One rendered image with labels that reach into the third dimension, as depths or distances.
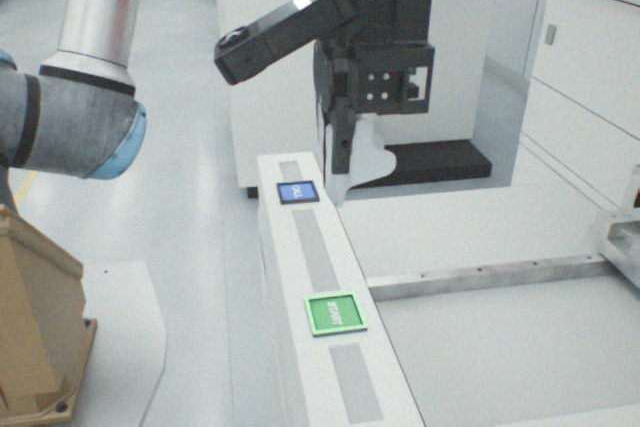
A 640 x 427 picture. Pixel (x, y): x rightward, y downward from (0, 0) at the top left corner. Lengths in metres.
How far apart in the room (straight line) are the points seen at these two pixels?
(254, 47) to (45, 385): 0.45
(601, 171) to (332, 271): 0.64
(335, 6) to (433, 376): 0.48
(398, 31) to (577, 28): 0.79
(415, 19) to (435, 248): 0.56
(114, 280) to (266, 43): 0.57
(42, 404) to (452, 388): 0.47
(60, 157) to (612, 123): 0.89
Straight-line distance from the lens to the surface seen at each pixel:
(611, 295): 0.94
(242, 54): 0.42
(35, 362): 0.68
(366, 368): 0.55
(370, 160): 0.47
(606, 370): 0.81
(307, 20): 0.42
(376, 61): 0.43
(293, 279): 0.64
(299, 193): 0.79
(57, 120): 0.73
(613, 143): 1.12
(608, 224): 0.94
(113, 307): 0.86
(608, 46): 1.13
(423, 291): 0.84
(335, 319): 0.58
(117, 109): 0.75
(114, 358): 0.79
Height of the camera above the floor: 1.35
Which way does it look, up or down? 30 degrees down
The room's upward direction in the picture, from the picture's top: straight up
